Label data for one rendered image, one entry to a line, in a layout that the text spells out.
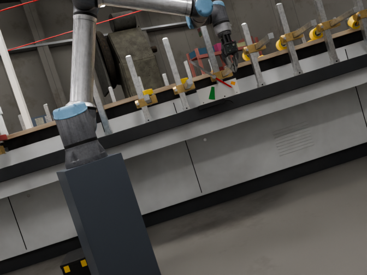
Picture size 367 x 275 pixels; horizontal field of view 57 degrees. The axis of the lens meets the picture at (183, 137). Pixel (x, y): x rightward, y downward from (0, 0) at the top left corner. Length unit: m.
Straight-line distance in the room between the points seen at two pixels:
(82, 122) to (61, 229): 1.17
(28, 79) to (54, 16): 2.08
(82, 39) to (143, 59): 5.01
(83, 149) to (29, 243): 1.26
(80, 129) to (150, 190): 0.99
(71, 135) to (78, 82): 0.32
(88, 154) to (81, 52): 0.53
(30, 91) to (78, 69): 8.68
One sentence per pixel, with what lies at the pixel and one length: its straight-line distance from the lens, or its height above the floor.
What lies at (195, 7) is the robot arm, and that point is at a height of 1.14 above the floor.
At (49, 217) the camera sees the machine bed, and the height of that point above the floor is 0.28.
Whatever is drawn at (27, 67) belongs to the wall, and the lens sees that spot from 10.56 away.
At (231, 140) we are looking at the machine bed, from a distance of 2.37.
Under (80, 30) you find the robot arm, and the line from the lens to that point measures 1.78.
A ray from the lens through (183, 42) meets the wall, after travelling 12.37.
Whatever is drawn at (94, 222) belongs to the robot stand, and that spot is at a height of 0.36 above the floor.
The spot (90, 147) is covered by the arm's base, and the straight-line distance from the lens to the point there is 1.51.
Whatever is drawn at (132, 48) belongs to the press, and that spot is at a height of 2.24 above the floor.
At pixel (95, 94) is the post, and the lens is 2.15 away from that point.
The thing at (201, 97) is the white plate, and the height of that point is 0.74.
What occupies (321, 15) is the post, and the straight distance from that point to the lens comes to 2.42.
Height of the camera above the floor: 0.67
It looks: 3 degrees down
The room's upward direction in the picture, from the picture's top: 17 degrees counter-clockwise
